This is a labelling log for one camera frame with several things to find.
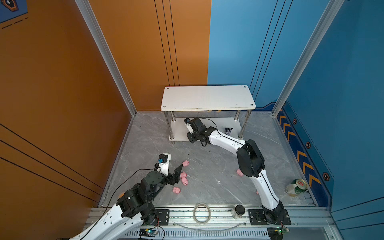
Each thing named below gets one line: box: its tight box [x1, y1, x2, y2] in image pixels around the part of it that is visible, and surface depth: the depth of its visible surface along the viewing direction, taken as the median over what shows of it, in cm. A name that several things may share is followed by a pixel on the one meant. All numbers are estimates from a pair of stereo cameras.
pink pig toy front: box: [172, 186, 181, 195], surface depth 82 cm
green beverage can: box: [285, 178, 308, 197], surface depth 75 cm
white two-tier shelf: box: [160, 85, 256, 145], surface depth 85 cm
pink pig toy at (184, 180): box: [181, 176, 189, 186], surface depth 85 cm
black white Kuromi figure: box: [224, 127, 233, 136], surface depth 96 cm
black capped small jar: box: [231, 204, 246, 219], surface depth 68 cm
